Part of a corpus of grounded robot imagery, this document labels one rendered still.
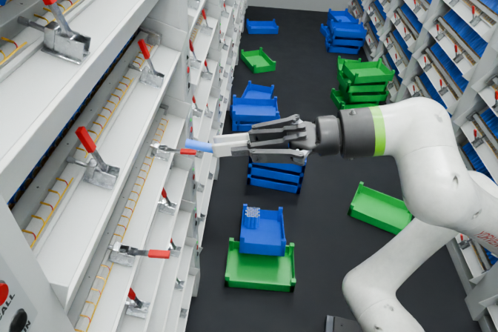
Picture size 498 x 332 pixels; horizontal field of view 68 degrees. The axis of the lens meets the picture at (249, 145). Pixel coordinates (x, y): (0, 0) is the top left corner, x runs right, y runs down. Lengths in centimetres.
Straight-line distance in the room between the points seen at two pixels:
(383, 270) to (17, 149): 99
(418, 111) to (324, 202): 144
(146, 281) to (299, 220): 121
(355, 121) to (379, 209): 149
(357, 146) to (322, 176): 155
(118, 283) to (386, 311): 73
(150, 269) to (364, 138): 54
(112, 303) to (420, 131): 57
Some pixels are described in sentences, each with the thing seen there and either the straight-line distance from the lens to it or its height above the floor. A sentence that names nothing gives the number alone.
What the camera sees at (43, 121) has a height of 130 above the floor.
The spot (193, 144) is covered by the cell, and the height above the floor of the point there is 104.
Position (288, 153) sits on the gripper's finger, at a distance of 66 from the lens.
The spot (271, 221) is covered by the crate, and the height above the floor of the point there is 1.
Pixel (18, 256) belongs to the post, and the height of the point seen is 123.
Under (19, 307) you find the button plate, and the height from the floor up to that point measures 120.
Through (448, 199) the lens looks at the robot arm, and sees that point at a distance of 63.
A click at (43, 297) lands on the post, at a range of 41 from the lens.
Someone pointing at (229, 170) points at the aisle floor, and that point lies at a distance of 217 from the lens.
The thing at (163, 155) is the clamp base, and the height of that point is 94.
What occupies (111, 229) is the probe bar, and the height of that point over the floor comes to 97.
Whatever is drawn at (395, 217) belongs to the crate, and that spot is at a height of 0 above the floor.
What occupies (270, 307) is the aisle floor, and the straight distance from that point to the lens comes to 169.
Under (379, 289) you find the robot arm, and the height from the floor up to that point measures 55.
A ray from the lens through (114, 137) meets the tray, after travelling 61.
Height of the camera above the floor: 150
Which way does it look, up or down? 40 degrees down
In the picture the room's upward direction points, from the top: 4 degrees clockwise
